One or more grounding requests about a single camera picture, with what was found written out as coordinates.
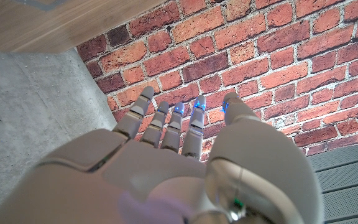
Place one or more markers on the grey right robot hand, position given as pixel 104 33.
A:
pixel 151 174

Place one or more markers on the red brick print backdrop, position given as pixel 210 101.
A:
pixel 259 62

